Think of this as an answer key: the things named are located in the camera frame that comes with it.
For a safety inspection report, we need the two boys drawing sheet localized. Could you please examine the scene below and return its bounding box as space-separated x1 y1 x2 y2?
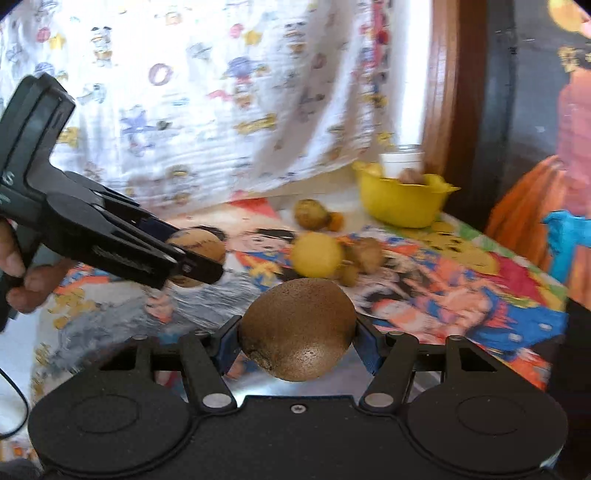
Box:
31 200 297 400

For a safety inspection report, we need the large yellow lemon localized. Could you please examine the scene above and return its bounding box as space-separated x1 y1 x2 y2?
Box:
290 232 345 279

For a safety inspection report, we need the colourful anime drawing mat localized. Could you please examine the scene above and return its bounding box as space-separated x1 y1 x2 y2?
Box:
230 197 570 393

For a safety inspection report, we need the black cable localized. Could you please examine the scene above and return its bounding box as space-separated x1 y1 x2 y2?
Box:
0 368 31 441

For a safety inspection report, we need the striped tan pepino melon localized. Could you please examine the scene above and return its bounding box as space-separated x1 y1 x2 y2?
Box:
166 228 226 265

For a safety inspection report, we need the yellow fruit in bowl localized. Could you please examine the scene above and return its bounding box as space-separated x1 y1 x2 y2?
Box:
356 161 383 178

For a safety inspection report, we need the white cartoon print cloth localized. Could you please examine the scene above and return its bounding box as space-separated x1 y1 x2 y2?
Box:
1 1 421 214

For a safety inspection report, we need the brown kiwi fruit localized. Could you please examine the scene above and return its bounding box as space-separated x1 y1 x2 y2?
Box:
238 279 356 382

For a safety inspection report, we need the yellow plastic bowl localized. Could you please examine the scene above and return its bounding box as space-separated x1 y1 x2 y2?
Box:
352 161 460 229

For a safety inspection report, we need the person's left hand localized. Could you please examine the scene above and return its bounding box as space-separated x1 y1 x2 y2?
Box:
1 218 76 314

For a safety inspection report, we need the greenish yellow pear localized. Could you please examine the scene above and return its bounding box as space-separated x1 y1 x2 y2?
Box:
294 199 331 231

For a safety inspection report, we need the brown wooden frame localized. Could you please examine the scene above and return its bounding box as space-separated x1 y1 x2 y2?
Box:
421 0 491 195

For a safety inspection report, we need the white plastic jar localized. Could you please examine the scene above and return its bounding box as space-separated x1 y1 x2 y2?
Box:
379 144 424 179

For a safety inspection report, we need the small brown round fruit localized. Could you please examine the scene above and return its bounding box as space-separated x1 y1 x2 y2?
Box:
335 260 360 288

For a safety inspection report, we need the orange dress girl painting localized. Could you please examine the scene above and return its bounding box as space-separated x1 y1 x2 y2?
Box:
484 0 591 296

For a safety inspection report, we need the small orange tangerine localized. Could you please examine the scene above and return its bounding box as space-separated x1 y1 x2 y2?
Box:
327 212 345 232

